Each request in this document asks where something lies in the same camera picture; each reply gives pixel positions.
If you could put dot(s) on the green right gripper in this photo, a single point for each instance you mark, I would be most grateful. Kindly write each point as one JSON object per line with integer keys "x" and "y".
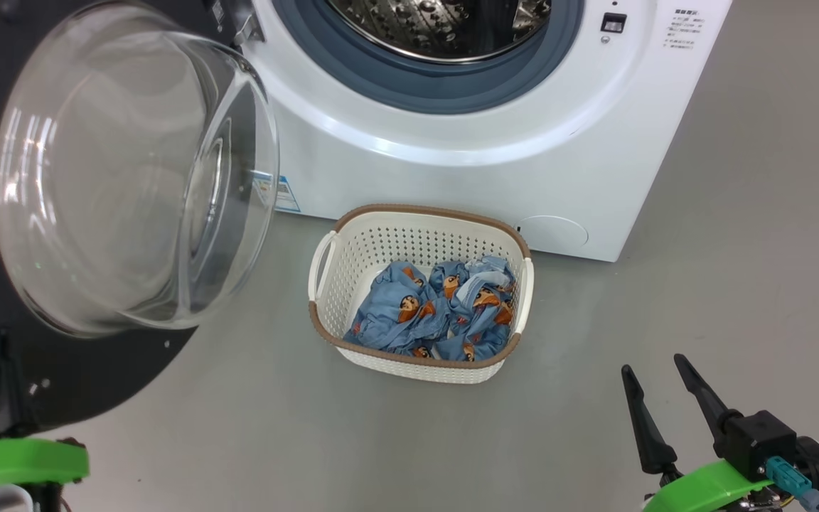
{"x": 701, "y": 487}

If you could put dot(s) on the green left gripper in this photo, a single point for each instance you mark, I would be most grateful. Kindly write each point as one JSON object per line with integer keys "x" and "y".
{"x": 18, "y": 461}

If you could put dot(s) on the round black glass washer door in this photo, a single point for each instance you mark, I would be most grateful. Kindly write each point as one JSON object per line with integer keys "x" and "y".
{"x": 97, "y": 370}

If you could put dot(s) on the white front-load washing machine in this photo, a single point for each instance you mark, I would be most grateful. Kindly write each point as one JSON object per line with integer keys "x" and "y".
{"x": 452, "y": 171}

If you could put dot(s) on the stainless steel washing machine drum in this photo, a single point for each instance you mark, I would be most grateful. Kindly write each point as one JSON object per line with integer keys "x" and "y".
{"x": 438, "y": 28}

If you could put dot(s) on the round white filter cover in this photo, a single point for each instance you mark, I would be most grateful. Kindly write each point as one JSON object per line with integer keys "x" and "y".
{"x": 555, "y": 232}

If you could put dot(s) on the blue energy label sticker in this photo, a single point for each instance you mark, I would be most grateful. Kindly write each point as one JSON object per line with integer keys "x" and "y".
{"x": 283, "y": 193}

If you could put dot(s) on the cream perforated laundry basket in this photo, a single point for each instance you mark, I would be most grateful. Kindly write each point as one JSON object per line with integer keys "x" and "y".
{"x": 331, "y": 299}

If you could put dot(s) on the small printed text label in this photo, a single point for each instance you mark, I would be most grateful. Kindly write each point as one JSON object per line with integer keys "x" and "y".
{"x": 683, "y": 30}

